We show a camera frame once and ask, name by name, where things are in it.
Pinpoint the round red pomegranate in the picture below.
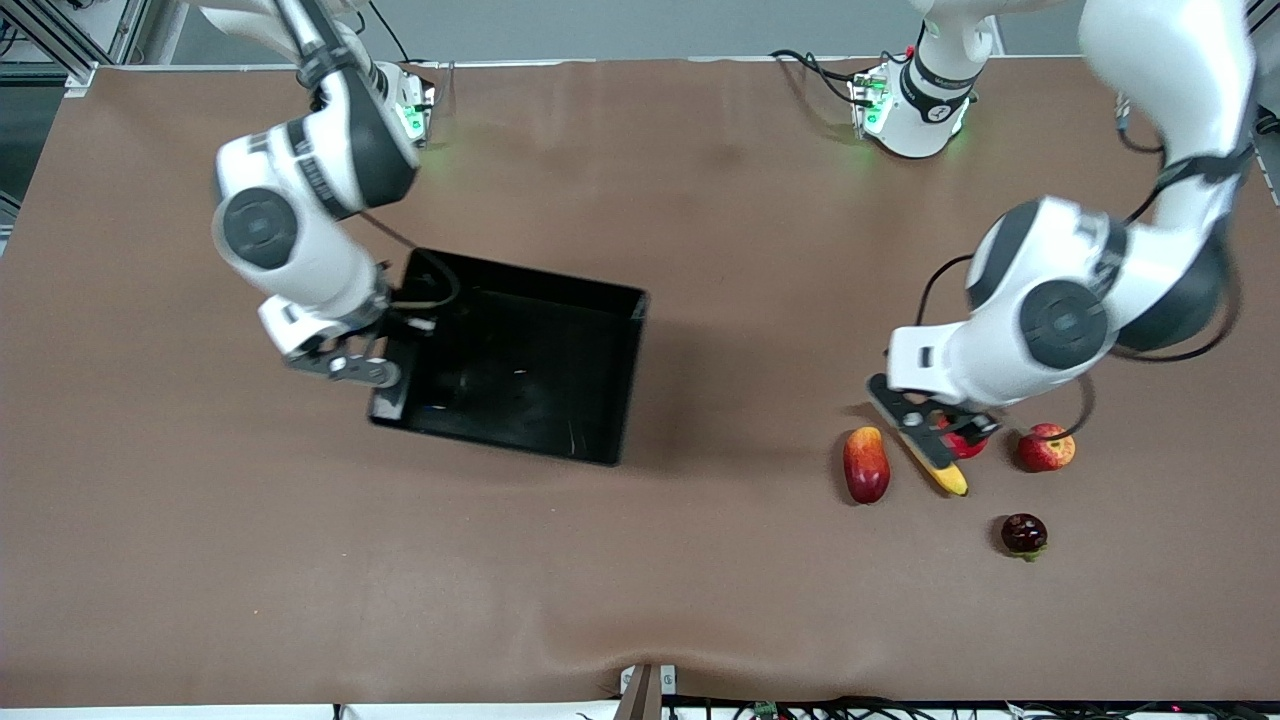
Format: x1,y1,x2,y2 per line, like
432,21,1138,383
942,416,991,461

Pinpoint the black plastic box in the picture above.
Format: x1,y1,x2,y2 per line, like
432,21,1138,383
368,247,651,468

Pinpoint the red yellow apple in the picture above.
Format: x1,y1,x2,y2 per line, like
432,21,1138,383
1017,422,1077,473

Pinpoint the black base cable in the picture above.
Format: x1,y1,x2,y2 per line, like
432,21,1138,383
768,48,881,107

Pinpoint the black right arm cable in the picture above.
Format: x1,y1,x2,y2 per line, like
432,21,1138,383
358,208,463,313

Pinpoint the dark purple mangosteen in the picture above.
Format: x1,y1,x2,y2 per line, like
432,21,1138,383
1001,513,1049,562

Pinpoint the red yellow mango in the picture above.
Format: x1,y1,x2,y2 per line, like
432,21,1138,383
843,426,892,506

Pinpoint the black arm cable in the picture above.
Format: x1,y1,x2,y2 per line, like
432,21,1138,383
358,208,463,313
913,95,1246,443

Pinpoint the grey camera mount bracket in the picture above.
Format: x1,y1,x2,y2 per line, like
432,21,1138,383
614,663,678,720

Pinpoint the brown table mat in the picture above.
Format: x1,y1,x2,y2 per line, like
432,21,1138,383
0,55,1280,707

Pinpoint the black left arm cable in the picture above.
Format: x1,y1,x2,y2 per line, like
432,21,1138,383
913,95,1246,443

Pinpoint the yellow banana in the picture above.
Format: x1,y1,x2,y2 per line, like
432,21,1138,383
903,428,970,498

